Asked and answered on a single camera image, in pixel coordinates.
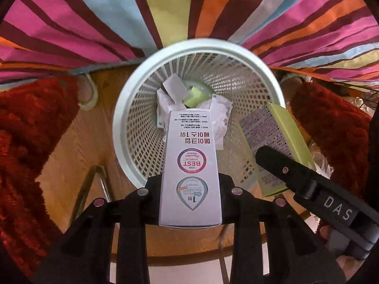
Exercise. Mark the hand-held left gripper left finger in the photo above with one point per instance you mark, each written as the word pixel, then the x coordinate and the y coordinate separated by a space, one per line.
pixel 154 195

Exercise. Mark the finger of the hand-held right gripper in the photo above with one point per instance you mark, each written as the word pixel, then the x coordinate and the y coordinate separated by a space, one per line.
pixel 281 165

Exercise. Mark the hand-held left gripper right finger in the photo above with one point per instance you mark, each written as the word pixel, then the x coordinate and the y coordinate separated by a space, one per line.
pixel 226 198

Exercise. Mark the light green carton box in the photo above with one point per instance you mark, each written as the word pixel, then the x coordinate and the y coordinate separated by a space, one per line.
pixel 266 130

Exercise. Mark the white carton box round labels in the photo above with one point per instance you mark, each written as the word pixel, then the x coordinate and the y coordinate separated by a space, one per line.
pixel 189 153

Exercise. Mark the white mesh waste basket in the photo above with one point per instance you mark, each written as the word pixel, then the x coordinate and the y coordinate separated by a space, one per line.
pixel 123 115

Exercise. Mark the white paper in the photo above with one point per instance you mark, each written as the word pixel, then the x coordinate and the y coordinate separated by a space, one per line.
pixel 173 90

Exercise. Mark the bent metal rod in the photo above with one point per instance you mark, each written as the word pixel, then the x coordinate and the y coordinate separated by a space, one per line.
pixel 99 171

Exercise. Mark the person's left white slipper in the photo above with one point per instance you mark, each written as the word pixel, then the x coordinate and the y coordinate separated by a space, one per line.
pixel 91 100

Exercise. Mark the colourful striped bedsheet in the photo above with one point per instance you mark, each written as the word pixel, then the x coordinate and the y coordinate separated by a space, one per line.
pixel 88 29

